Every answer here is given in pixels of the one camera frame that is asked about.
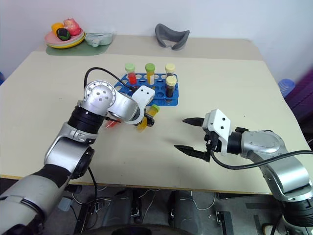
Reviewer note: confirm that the pink plate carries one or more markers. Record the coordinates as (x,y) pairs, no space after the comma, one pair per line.
(52,39)

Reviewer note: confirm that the blue object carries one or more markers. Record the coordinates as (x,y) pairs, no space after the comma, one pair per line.
(1,78)

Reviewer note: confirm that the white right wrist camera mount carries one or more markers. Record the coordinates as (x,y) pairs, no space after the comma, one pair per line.
(217,122)

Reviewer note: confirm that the purple fabric object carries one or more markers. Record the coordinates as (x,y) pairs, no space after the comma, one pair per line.
(302,98)

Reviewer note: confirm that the stack of plates with toys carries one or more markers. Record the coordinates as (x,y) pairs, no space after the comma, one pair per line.
(73,44)

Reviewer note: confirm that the blue water bottle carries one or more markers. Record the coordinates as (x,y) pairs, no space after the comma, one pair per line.
(286,86)

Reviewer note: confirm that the yellow tube green cap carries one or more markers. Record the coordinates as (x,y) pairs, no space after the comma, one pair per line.
(153,110)

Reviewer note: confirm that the blue test tube rack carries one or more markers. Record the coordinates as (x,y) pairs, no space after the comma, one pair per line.
(174,102)

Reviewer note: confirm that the dark tube yellow cap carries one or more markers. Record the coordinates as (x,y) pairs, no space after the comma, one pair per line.
(170,89)

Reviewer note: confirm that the black and green toy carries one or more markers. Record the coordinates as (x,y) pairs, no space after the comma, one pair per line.
(63,34)

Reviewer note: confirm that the pale green plastic bag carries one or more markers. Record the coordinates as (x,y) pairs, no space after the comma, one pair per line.
(97,39)

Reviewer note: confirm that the orange toy pepper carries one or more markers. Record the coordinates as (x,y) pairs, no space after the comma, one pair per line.
(56,26)

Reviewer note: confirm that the grey foam face pad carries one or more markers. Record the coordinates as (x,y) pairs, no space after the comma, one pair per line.
(171,36)

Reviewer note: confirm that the orange tube green cap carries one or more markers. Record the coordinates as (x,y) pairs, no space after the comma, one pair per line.
(150,76)

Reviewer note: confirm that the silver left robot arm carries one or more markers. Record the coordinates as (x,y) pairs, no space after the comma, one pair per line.
(56,151)

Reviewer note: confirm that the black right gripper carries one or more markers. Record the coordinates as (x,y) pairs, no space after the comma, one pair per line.
(213,143)

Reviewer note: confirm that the green table mat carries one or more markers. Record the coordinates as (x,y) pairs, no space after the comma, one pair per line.
(73,51)

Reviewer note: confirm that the red tube green cap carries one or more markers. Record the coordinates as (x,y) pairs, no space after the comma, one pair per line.
(132,77)

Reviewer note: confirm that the white shoe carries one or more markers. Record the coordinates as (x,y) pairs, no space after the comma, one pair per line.
(269,230)

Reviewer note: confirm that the red toy apple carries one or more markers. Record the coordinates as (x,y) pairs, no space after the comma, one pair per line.
(73,27)

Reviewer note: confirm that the red loose test tube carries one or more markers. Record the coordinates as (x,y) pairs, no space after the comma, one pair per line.
(112,124)

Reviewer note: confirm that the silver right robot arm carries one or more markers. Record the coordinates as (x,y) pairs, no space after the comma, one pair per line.
(264,142)

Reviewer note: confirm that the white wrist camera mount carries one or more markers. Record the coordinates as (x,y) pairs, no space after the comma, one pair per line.
(144,94)
(217,122)

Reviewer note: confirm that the dark rounded leg shape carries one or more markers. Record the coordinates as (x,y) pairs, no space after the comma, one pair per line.
(119,210)
(184,210)

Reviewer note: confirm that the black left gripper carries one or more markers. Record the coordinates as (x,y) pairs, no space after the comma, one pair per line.
(147,115)

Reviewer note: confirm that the clear tube yellow cap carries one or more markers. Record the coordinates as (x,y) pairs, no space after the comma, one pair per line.
(170,71)

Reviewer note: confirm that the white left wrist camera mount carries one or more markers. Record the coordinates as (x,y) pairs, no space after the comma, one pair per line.
(144,94)

